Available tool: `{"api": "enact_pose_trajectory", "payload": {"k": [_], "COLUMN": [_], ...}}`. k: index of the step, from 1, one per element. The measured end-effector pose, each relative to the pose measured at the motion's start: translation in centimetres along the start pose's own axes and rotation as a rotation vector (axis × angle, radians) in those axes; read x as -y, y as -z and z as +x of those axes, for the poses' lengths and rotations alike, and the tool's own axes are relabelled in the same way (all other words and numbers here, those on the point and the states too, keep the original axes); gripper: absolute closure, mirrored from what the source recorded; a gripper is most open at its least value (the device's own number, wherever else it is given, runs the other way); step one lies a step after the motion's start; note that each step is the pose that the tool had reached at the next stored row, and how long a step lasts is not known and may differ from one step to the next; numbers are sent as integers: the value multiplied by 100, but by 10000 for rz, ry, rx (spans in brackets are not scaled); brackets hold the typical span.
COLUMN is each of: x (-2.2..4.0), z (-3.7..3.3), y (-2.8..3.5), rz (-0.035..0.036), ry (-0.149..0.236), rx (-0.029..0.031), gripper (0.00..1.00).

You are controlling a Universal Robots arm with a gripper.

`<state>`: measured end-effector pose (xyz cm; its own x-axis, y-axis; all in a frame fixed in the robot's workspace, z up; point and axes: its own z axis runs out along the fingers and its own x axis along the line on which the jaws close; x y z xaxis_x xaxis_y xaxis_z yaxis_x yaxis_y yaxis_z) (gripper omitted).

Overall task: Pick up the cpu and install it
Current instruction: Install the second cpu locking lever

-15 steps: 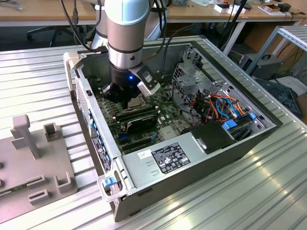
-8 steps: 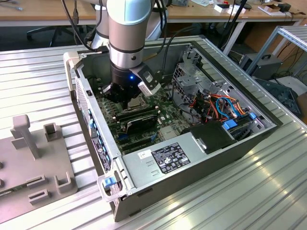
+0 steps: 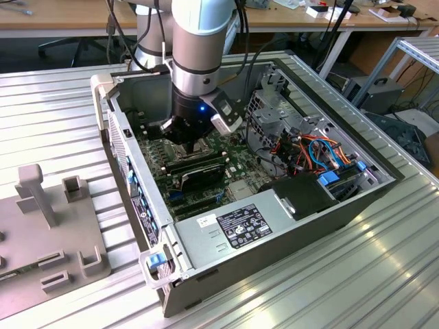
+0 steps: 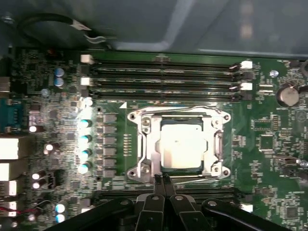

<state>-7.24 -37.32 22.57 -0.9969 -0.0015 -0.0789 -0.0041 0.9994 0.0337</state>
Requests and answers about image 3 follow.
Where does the black office chair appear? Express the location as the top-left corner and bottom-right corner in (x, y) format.
(36, 36), (119, 68)

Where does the black expansion slot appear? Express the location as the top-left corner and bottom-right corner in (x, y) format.
(173, 202), (224, 220)
(167, 195), (220, 210)

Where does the CPU socket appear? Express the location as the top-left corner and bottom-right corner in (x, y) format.
(163, 136), (213, 162)

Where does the grey parts rack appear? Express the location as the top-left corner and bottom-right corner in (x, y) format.
(0, 163), (113, 320)

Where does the black plastic air shroud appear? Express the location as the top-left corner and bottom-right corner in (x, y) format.
(257, 173), (340, 221)

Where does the wooden office desk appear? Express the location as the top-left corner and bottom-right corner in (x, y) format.
(0, 0), (138, 38)
(239, 0), (436, 80)

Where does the open cardboard box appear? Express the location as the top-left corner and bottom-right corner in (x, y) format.
(368, 5), (418, 24)

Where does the silver drive cage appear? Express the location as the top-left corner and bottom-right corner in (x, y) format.
(245, 87), (332, 167)

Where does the open grey PC case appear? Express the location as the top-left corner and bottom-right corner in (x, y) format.
(89, 58), (406, 319)

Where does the black rating label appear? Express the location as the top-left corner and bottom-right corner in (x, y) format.
(216, 202), (274, 250)

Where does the black tripod pole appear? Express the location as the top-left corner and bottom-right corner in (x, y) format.
(328, 0), (355, 32)

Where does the blue flat wire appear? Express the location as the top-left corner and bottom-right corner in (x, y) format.
(307, 136), (341, 169)

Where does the dark teal plastic housing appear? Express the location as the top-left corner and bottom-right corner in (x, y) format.
(363, 111), (431, 169)

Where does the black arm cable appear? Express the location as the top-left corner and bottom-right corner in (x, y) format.
(219, 0), (285, 103)

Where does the grey power supply unit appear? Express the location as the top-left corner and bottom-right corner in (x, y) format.
(173, 190), (299, 272)

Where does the silver chipset heatsink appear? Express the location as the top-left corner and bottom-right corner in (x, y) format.
(228, 180), (252, 200)

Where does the black round wire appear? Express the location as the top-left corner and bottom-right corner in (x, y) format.
(244, 114), (287, 172)

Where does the metal socket cover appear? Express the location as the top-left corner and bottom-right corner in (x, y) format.
(165, 138), (212, 162)

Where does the black expansion card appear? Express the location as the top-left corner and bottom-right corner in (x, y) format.
(178, 163), (227, 193)

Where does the aluminium profile frame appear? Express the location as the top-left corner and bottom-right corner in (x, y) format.
(351, 36), (439, 110)

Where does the brown cardboard box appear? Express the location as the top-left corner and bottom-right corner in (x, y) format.
(424, 132), (439, 169)

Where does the green motherboard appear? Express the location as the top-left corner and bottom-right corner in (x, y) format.
(132, 112), (277, 222)

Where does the black box with handle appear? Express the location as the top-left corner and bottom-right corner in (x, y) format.
(342, 77), (405, 116)

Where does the small white box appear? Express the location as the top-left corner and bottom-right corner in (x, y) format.
(305, 5), (332, 20)

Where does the blue case latch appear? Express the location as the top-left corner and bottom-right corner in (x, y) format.
(145, 252), (166, 269)

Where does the orange wire bundle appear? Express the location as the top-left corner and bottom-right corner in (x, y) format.
(270, 132), (309, 176)

